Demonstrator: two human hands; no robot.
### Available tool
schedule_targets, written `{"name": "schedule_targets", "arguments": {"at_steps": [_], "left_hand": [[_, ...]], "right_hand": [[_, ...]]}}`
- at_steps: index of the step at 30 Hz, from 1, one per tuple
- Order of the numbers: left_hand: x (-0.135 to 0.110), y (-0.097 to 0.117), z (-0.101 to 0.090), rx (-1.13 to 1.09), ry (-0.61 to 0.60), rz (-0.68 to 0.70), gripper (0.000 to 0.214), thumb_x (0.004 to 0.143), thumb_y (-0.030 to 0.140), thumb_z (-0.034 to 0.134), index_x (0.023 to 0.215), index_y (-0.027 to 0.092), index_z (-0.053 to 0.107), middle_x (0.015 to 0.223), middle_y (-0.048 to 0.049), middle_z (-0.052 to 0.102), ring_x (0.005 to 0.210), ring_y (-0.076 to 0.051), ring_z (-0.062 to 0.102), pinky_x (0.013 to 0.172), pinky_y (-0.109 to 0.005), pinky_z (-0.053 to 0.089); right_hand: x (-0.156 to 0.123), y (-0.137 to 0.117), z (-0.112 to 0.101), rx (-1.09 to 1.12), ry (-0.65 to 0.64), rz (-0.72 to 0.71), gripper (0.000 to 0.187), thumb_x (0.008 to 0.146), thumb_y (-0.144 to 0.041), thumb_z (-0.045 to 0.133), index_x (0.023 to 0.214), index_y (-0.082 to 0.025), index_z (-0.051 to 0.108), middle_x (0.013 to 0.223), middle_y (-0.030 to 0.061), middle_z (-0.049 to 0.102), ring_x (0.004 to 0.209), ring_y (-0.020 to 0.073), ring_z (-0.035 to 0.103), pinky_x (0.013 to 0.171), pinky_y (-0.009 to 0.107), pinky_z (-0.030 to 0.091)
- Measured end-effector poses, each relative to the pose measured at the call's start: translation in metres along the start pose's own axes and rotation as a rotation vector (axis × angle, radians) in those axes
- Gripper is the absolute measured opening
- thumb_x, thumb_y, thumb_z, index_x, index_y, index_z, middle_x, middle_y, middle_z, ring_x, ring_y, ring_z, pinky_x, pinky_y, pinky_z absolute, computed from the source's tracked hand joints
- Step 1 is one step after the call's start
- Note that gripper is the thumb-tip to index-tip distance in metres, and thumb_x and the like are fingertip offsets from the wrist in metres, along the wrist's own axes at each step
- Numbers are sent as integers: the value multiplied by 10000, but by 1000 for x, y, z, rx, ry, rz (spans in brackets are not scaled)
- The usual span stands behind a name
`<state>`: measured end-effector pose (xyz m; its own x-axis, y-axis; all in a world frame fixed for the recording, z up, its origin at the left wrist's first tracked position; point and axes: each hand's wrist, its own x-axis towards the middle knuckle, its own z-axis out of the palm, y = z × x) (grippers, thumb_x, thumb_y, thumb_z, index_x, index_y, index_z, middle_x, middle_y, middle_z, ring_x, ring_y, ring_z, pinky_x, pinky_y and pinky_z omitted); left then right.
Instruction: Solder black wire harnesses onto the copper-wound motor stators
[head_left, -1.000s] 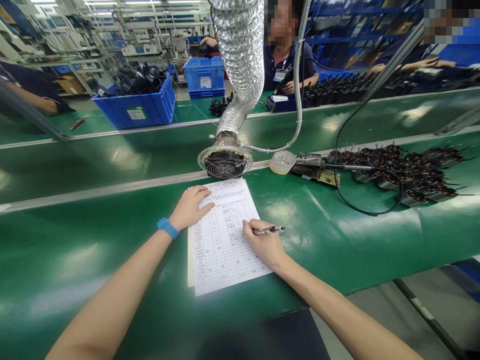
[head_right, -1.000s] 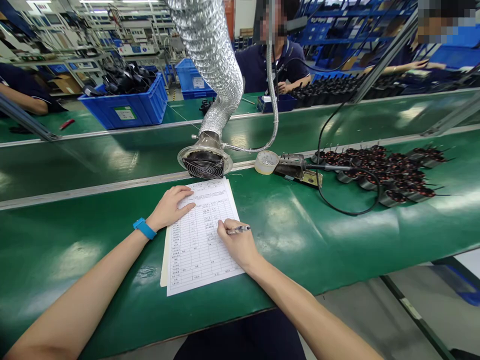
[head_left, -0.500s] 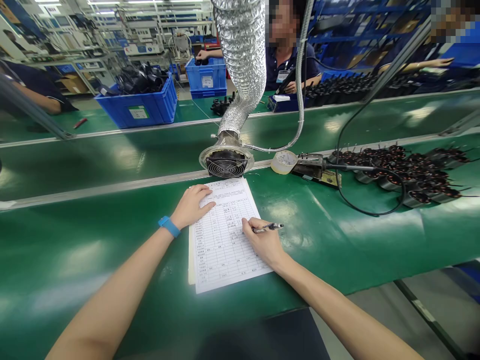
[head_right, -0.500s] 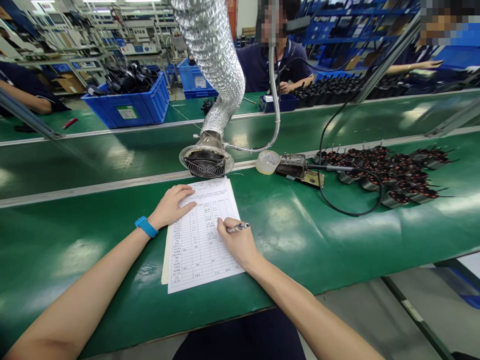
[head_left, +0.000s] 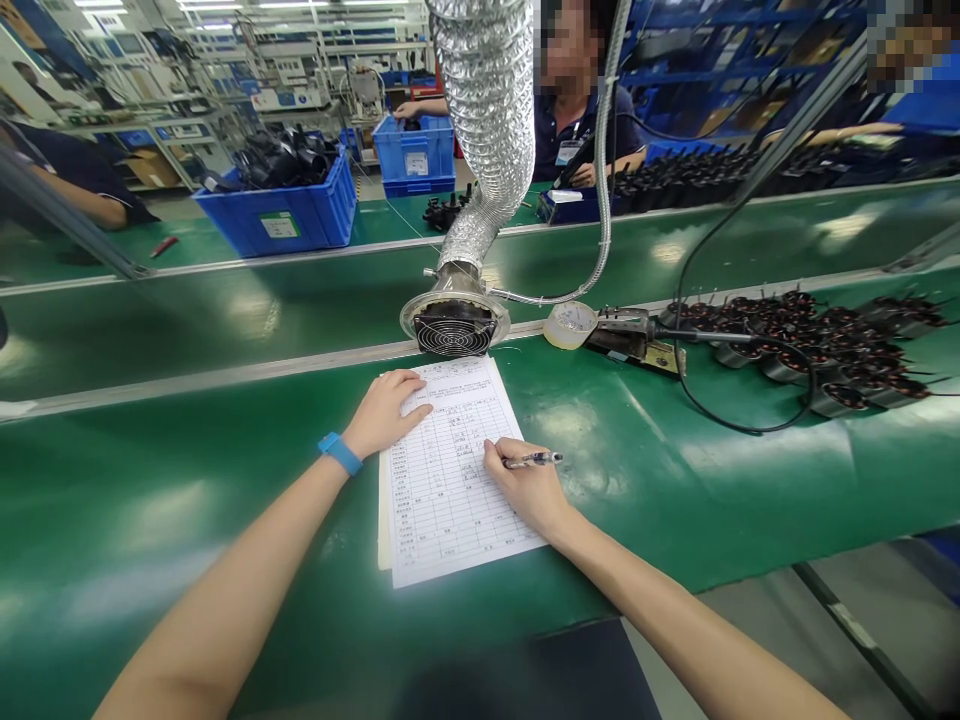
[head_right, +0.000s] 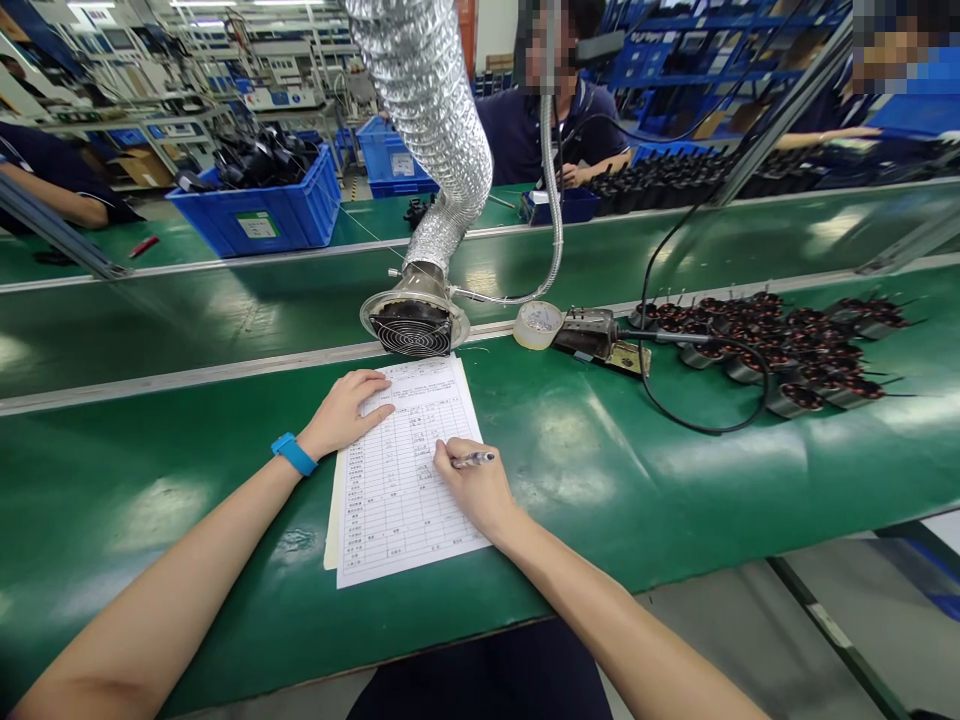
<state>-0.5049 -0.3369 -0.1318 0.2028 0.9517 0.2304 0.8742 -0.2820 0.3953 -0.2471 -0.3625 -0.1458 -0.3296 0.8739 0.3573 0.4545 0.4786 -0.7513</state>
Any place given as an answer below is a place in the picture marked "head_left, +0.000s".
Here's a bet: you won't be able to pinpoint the clear plastic cup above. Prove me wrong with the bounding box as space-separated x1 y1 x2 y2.
541 301 598 352

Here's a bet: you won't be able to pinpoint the row of black parts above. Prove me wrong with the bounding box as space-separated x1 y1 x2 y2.
608 139 913 216

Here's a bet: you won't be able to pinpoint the silver flexible exhaust duct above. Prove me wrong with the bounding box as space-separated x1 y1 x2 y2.
424 0 537 280

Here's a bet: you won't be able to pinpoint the pile of black plastic parts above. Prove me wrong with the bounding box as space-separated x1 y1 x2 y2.
199 124 342 195

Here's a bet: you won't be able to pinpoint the person's left hand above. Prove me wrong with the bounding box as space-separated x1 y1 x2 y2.
340 368 435 463

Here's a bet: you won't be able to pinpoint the black plastic part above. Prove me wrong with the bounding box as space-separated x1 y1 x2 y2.
421 179 481 234

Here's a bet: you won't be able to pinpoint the soldering iron stand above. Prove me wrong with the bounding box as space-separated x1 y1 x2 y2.
583 305 690 382

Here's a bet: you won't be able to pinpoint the person's body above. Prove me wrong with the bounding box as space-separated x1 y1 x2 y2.
389 617 664 720

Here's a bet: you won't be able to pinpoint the large blue plastic bin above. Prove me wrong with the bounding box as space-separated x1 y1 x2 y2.
190 143 358 259

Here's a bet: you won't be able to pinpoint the black power cable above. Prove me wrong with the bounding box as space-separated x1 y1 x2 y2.
671 127 823 436

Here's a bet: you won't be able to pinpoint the cardboard box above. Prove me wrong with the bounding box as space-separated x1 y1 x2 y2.
119 146 189 192

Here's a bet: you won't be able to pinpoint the pile of copper wound motors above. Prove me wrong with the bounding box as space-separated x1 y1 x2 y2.
658 281 960 420

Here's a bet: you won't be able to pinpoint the extraction fan with grille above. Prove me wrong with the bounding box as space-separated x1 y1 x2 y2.
398 257 513 357

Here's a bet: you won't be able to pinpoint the blue storage shelving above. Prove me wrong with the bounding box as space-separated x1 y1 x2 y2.
619 0 880 148

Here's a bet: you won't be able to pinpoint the person's right hand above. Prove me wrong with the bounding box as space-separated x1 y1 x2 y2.
479 436 577 543

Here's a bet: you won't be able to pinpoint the silver flexible metal conduit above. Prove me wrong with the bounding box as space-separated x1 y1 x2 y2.
484 0 633 307

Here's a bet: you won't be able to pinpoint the printed paper form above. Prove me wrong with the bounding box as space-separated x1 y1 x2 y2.
376 355 550 591

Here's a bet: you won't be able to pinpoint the aluminium frame post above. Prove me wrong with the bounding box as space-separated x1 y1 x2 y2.
0 137 154 282

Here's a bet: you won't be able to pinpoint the background workbench with equipment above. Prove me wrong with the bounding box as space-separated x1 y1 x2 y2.
44 0 444 151

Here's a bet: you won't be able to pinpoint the blue plastic crate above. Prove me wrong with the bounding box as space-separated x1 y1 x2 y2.
371 112 459 199

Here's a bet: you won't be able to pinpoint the small blue box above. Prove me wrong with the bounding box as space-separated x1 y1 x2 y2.
536 187 618 226

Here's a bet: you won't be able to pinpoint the soldering iron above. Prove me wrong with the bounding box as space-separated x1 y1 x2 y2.
646 317 763 348

